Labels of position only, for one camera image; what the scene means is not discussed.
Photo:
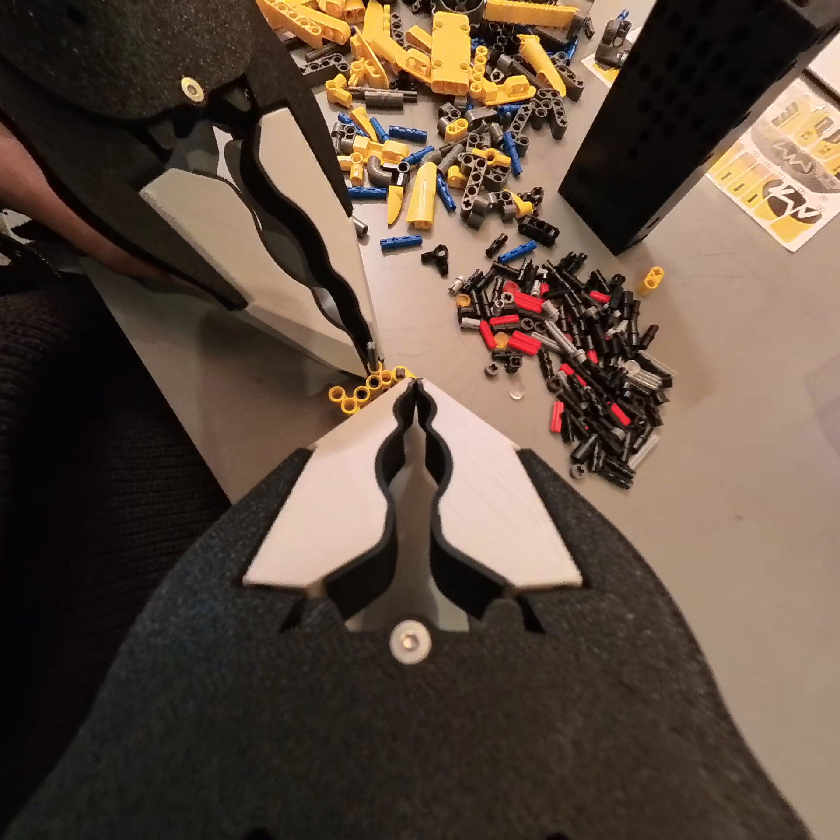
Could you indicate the dark grey toy bush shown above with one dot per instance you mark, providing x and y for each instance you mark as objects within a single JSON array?
[{"x": 359, "y": 226}]

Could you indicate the black perforated box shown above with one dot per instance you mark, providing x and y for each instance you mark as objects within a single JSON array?
[{"x": 689, "y": 111}]

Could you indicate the short black toy beam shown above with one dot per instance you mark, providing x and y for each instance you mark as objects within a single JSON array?
[{"x": 538, "y": 229}]

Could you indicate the short yellow toy beam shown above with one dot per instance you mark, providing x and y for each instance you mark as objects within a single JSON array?
[{"x": 652, "y": 280}]

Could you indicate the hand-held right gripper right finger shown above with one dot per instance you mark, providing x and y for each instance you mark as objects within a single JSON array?
[{"x": 512, "y": 518}]

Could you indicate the pile of yellow grey beams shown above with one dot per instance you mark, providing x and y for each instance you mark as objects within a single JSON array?
[{"x": 453, "y": 79}]

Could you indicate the blue toy axle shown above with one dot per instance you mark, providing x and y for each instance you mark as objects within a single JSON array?
[
  {"x": 401, "y": 241},
  {"x": 518, "y": 251}
]

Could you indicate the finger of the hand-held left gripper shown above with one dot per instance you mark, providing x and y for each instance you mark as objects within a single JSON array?
[
  {"x": 315, "y": 197},
  {"x": 216, "y": 249}
]

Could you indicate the small yellow fin panel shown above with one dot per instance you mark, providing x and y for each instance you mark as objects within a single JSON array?
[{"x": 394, "y": 205}]

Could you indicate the pile of black red pins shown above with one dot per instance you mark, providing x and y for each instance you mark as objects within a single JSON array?
[{"x": 577, "y": 367}]

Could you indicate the single black toy pin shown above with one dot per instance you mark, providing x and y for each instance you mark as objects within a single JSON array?
[{"x": 497, "y": 244}]

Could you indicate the white paper sheet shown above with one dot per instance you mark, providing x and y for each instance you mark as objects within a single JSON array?
[{"x": 825, "y": 69}]

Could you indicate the yellow perforated toy beam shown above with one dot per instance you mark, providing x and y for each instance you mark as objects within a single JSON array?
[{"x": 367, "y": 388}]

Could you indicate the clear round toy stud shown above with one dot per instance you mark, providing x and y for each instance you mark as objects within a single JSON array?
[{"x": 518, "y": 390}]

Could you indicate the yellow black sticker sheet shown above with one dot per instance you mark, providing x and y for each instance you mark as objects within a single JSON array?
[{"x": 774, "y": 170}]

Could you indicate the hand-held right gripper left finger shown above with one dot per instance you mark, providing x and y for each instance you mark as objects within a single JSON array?
[{"x": 315, "y": 518}]

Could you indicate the person's left hand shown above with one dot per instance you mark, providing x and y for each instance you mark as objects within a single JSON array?
[{"x": 65, "y": 220}]

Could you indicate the grey toy pin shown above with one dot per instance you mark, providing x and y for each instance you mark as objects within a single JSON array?
[{"x": 373, "y": 351}]

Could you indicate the black angled toy connector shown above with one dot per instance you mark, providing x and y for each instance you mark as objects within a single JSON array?
[{"x": 436, "y": 257}]

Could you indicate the yellow curved toy panel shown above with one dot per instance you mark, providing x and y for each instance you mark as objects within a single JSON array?
[{"x": 423, "y": 193}]

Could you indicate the black grey toy joint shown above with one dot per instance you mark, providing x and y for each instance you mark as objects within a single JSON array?
[{"x": 615, "y": 39}]

